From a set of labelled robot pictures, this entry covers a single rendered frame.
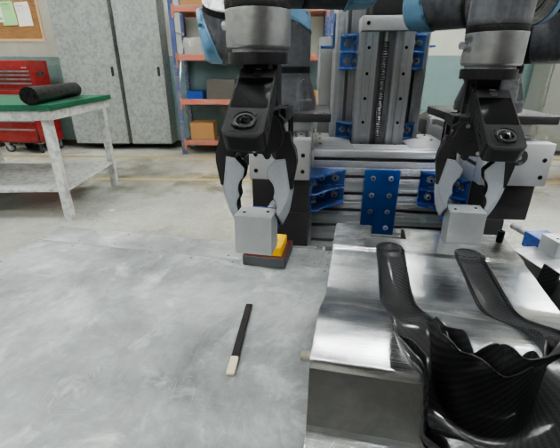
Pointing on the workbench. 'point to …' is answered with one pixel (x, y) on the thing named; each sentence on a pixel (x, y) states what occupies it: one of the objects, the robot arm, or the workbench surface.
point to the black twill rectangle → (548, 279)
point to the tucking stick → (239, 341)
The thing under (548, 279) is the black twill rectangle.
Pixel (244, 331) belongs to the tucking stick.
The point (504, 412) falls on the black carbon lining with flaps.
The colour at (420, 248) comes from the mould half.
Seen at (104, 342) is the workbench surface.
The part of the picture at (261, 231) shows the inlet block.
